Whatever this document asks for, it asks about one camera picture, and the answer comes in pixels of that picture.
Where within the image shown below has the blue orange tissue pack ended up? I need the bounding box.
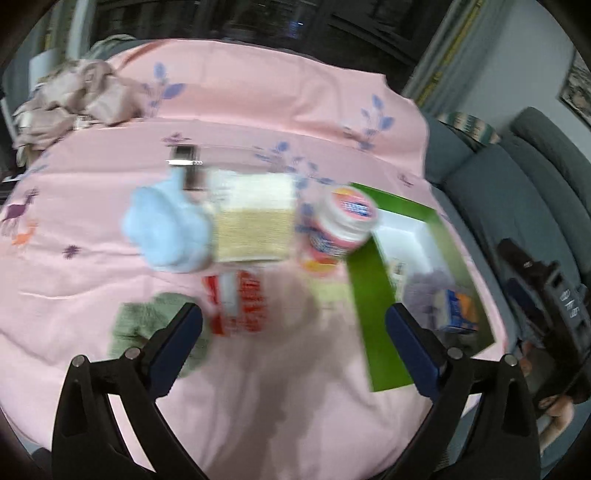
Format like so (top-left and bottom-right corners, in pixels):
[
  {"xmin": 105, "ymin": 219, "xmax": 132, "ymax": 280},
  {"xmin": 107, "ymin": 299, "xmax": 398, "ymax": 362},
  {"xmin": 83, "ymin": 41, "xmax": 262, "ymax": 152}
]
[{"xmin": 434, "ymin": 289, "xmax": 479, "ymax": 333}]

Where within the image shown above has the green towel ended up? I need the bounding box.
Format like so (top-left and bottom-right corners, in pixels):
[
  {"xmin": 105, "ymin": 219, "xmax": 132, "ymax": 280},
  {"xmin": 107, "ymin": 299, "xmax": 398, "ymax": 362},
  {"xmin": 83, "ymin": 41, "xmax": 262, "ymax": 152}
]
[{"xmin": 109, "ymin": 292, "xmax": 211, "ymax": 378}]

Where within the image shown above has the purple cloth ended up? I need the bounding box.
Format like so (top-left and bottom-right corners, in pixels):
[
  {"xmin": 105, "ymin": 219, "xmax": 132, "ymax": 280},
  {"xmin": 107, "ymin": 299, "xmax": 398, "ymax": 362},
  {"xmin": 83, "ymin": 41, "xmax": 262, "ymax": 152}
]
[{"xmin": 403, "ymin": 270, "xmax": 455, "ymax": 330}]

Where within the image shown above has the red white knitted cloth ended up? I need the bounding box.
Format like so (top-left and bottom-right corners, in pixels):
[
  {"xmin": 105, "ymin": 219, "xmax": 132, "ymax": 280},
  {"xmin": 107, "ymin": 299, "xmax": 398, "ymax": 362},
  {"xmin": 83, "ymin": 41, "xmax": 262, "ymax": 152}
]
[{"xmin": 202, "ymin": 269, "xmax": 270, "ymax": 337}]

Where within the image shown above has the light blue plush toy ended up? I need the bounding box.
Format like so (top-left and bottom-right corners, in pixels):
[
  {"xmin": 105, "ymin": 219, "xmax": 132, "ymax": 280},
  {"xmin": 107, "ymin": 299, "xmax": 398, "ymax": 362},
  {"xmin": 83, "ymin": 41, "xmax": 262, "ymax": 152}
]
[{"xmin": 121, "ymin": 168, "xmax": 213, "ymax": 273}]

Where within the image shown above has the beige white knitted cloth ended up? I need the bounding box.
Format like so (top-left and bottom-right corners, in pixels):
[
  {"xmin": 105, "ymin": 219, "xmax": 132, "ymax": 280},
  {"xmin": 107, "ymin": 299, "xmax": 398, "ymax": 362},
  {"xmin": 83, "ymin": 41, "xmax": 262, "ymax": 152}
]
[{"xmin": 206, "ymin": 169, "xmax": 297, "ymax": 263}]

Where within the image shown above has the cream tissue pack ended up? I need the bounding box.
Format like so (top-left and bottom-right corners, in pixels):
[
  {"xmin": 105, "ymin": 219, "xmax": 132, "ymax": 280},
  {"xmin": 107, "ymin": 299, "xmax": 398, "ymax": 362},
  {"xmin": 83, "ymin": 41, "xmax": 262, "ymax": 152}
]
[{"xmin": 388, "ymin": 258, "xmax": 407, "ymax": 295}]

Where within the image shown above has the person's right hand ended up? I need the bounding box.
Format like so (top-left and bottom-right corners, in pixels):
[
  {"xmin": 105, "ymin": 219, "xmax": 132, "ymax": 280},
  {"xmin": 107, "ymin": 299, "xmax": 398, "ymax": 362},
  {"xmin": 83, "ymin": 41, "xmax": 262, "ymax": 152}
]
[{"xmin": 539, "ymin": 395, "xmax": 574, "ymax": 453}]

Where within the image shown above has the grey sofa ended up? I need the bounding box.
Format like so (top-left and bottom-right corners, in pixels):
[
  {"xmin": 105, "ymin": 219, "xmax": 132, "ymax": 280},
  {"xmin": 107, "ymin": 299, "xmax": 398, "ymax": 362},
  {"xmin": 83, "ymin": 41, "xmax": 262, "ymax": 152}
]
[{"xmin": 425, "ymin": 107, "xmax": 590, "ymax": 353}]

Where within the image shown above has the green cardboard box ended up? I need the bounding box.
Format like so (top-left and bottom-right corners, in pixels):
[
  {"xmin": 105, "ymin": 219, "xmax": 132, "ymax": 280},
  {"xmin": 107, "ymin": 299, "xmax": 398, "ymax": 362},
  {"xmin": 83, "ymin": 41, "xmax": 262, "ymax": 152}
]
[{"xmin": 346, "ymin": 183, "xmax": 496, "ymax": 392}]

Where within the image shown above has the striped cushion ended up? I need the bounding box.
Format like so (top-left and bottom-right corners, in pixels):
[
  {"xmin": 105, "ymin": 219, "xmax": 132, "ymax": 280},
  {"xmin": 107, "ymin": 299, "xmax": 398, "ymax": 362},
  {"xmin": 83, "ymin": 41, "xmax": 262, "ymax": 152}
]
[{"xmin": 437, "ymin": 112, "xmax": 501, "ymax": 149}]

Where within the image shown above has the pink gum container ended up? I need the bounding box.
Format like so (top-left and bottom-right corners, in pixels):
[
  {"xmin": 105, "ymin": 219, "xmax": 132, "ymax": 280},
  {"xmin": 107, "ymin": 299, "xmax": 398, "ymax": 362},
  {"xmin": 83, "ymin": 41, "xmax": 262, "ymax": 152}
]
[{"xmin": 297, "ymin": 185, "xmax": 380, "ymax": 275}]

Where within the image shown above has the pink printed tablecloth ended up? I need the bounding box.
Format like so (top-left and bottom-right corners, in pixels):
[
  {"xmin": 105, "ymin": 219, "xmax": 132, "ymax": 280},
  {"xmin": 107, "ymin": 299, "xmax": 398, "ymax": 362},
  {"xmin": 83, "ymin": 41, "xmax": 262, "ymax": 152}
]
[{"xmin": 0, "ymin": 38, "xmax": 509, "ymax": 480}]

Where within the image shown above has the glass bottle steel cap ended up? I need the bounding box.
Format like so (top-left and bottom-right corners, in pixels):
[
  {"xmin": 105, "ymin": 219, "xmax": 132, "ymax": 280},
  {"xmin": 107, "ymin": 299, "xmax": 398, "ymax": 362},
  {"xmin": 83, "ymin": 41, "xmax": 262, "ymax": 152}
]
[{"xmin": 167, "ymin": 144, "xmax": 204, "ymax": 191}]

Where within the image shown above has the crumpled beige fabric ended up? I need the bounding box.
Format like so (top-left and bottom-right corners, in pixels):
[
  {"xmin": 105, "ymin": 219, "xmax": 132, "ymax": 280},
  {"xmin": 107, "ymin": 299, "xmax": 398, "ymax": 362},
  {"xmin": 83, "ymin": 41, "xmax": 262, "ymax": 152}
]
[{"xmin": 13, "ymin": 59, "xmax": 143, "ymax": 167}]

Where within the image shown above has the framed wall picture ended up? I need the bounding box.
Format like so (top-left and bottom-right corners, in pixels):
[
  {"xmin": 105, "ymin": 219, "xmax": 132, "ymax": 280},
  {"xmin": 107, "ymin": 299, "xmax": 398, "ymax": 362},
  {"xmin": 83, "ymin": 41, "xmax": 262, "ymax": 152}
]
[{"xmin": 559, "ymin": 50, "xmax": 591, "ymax": 127}]

